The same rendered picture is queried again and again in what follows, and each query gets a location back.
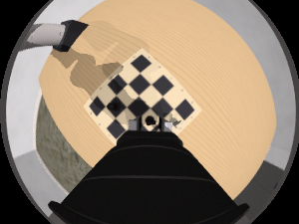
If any black chess piece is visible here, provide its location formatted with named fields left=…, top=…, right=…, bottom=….
left=146, top=115, right=156, bottom=125
left=107, top=103, right=121, bottom=112

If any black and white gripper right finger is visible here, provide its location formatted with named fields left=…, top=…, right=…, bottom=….
left=158, top=116, right=172, bottom=132

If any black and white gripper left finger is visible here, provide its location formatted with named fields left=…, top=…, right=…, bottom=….
left=129, top=116, right=142, bottom=130

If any chessboard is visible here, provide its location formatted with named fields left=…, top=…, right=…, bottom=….
left=84, top=48, right=201, bottom=145

